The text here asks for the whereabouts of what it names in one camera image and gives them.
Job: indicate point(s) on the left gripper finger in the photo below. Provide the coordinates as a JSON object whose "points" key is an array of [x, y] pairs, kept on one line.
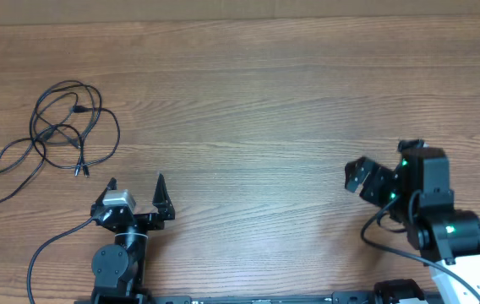
{"points": [[162, 201], [111, 185]]}

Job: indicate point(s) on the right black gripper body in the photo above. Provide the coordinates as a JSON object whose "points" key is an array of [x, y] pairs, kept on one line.
{"points": [[381, 187]]}

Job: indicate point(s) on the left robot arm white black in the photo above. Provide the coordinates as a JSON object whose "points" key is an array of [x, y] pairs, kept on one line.
{"points": [[119, 268]]}

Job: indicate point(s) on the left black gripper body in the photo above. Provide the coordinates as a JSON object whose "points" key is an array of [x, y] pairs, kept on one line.
{"points": [[145, 223]]}

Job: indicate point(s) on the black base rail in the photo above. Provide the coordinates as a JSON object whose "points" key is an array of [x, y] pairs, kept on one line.
{"points": [[338, 297]]}

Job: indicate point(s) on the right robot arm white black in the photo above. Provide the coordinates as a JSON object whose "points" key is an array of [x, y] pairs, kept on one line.
{"points": [[417, 195]]}

